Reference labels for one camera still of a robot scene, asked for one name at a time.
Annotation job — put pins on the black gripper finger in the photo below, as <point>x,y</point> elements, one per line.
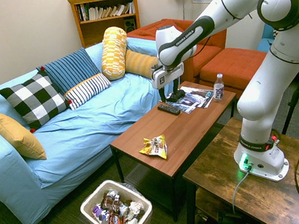
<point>161,94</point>
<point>176,85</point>

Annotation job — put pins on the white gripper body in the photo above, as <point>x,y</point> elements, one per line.
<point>167,75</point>

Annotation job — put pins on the yellow chip bag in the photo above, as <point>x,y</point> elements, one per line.
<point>155,146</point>

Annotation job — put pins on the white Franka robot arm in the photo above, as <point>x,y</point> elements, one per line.
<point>258,100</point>

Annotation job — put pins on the black game controller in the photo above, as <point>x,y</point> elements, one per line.
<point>177,96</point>

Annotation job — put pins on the black TV remote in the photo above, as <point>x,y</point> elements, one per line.
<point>169,109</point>

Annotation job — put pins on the glossy dark cover magazine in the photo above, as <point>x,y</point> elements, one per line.
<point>208,98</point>
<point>190,101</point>

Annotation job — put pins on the orange yellow striped cushion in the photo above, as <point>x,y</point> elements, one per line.
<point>139,64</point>

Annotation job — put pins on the clear water bottle purple label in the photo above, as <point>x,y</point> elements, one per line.
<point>219,91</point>

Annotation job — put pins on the wooden coffee table black legs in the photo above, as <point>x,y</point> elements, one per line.
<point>186,131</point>

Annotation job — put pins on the orange armchair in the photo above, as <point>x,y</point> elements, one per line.
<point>208,51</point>

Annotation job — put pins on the orange ottoman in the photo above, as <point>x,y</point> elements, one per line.
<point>230,68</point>

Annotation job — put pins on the yellow patterned bolster pillow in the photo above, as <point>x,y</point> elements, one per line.
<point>114,52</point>

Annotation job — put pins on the small black speaker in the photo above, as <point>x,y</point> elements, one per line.
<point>130,25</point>

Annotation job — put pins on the white navy striped cushion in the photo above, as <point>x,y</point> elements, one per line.
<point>86,90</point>

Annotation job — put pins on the wooden bookshelf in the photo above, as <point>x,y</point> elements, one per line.
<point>107,27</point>

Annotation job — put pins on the dark floor vent grille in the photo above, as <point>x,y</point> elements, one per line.
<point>136,175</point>

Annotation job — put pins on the light blue sofa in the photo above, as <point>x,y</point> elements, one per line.
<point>83,128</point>

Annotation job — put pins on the row of books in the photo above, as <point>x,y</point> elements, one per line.
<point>105,12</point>

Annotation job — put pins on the blue striped cushion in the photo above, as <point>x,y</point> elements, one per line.
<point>71,68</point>

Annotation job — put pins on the crumpled white paper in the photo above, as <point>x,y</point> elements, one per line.
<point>136,207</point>

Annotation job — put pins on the brown snack wrapper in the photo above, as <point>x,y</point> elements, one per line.
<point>110,202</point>

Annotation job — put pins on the crushed silver can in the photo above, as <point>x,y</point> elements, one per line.
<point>123,209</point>

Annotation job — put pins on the black white checkered cushion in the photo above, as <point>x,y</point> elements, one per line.
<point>34,100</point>

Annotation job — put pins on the purple snack wrapper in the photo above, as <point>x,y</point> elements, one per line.
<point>99,213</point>

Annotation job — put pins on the red snack wrapper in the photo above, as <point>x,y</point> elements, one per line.
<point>115,223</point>

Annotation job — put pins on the black device under table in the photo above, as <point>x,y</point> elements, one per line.
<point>229,218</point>

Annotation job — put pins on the rustic dark wood robot table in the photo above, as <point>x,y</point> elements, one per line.
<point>265,198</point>

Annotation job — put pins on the plain mustard yellow cushion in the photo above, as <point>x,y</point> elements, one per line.
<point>16,135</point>

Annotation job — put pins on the black camera tripod stand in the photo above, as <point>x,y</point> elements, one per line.
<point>293,103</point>

